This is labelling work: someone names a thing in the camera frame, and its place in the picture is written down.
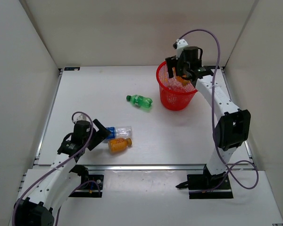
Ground orange juice bottle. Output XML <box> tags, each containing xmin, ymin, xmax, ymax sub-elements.
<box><xmin>176</xmin><ymin>75</ymin><xmax>191</xmax><ymax>87</ymax></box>
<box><xmin>108</xmin><ymin>138</ymin><xmax>132</xmax><ymax>154</ymax></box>

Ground large clear plastic bottle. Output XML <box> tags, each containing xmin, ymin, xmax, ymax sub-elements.
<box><xmin>168</xmin><ymin>86</ymin><xmax>187</xmax><ymax>94</ymax></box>

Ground red mesh plastic bin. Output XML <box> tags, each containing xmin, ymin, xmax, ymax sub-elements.
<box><xmin>156</xmin><ymin>61</ymin><xmax>197</xmax><ymax>111</ymax></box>

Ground blue label clear bottle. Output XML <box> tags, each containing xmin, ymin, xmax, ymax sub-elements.
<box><xmin>104</xmin><ymin>126</ymin><xmax>132</xmax><ymax>143</ymax></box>

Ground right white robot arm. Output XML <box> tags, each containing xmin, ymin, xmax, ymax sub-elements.
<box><xmin>166</xmin><ymin>40</ymin><xmax>250</xmax><ymax>191</ymax></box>

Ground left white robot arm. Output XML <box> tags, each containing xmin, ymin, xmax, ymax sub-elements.
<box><xmin>11</xmin><ymin>119</ymin><xmax>111</xmax><ymax>226</ymax></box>

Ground right dark corner label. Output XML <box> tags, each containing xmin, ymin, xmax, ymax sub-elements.
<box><xmin>204</xmin><ymin>65</ymin><xmax>216</xmax><ymax>70</ymax></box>

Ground dark corner label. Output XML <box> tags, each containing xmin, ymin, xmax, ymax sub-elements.
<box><xmin>64</xmin><ymin>67</ymin><xmax>80</xmax><ymax>71</ymax></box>
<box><xmin>204</xmin><ymin>65</ymin><xmax>216</xmax><ymax>70</ymax></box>

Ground green plastic bottle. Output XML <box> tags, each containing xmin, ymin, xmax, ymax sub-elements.
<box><xmin>126</xmin><ymin>95</ymin><xmax>153</xmax><ymax>110</ymax></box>

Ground left dark corner label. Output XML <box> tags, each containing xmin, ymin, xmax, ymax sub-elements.
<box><xmin>64</xmin><ymin>67</ymin><xmax>80</xmax><ymax>71</ymax></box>

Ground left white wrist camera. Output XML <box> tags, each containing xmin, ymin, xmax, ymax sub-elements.
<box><xmin>72</xmin><ymin>114</ymin><xmax>88</xmax><ymax>124</ymax></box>

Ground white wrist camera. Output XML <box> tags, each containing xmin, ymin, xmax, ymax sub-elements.
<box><xmin>173</xmin><ymin>39</ymin><xmax>189</xmax><ymax>60</ymax></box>
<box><xmin>72</xmin><ymin>114</ymin><xmax>88</xmax><ymax>124</ymax></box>

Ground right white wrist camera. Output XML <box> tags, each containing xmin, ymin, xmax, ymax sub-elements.
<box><xmin>173</xmin><ymin>39</ymin><xmax>189</xmax><ymax>60</ymax></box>

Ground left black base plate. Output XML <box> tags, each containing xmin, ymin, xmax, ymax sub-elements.
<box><xmin>69</xmin><ymin>171</ymin><xmax>104</xmax><ymax>198</ymax></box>

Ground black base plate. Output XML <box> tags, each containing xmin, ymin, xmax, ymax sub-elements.
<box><xmin>175</xmin><ymin>174</ymin><xmax>233</xmax><ymax>199</ymax></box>
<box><xmin>69</xmin><ymin>171</ymin><xmax>104</xmax><ymax>198</ymax></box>

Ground aluminium front table rail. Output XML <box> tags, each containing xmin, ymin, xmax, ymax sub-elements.
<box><xmin>33</xmin><ymin>164</ymin><xmax>253</xmax><ymax>171</ymax></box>

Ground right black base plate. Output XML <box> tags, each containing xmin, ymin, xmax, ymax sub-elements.
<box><xmin>175</xmin><ymin>174</ymin><xmax>233</xmax><ymax>199</ymax></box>

